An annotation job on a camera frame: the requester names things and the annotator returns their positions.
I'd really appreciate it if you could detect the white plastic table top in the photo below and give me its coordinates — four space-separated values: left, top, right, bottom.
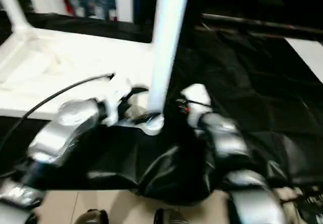
0 26 166 137

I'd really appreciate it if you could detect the black work mat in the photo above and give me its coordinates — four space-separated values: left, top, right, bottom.
0 9 323 207

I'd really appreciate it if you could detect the black robot foot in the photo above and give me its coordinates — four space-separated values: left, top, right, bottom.
75 208 109 224

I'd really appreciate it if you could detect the white flat board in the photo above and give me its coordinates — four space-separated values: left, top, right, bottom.
284 37 323 82

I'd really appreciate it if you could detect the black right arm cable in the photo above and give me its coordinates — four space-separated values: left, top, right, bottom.
188 99 211 107

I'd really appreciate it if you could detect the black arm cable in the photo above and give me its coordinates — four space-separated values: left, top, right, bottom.
0 73 116 156
188 99 211 107

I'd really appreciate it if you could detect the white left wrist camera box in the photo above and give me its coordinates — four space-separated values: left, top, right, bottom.
100 75 133 128

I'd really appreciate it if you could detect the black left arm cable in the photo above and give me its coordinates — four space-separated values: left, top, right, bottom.
0 73 116 156

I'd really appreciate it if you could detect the coiled black floor cable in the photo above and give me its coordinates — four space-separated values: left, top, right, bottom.
282 186 323 217

